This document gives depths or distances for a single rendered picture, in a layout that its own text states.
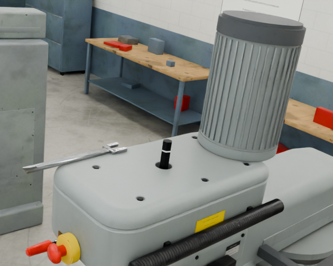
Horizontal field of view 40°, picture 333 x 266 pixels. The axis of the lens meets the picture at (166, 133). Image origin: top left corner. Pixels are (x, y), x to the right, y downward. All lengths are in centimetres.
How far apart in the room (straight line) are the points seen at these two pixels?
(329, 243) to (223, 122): 62
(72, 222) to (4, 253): 296
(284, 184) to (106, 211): 65
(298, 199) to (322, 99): 426
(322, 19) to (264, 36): 455
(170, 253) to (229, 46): 46
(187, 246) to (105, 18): 755
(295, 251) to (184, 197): 61
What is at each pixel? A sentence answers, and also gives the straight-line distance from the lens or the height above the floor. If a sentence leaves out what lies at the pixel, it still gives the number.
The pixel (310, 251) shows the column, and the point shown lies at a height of 156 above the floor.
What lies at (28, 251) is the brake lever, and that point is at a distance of 104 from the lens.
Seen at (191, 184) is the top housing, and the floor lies 189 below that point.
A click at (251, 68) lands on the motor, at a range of 103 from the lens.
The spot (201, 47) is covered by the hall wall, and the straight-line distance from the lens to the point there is 663.
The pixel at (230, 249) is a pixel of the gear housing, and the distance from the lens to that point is 114.
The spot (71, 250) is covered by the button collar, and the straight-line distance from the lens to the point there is 93.
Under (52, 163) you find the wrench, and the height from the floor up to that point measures 190.
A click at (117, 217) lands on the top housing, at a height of 188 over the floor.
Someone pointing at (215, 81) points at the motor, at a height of 206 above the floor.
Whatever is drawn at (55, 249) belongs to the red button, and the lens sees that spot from 92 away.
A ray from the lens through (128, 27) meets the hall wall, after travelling 784.
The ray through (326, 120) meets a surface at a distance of 492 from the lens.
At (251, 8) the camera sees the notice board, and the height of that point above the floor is 178.
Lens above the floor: 233
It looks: 22 degrees down
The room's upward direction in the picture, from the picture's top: 8 degrees clockwise
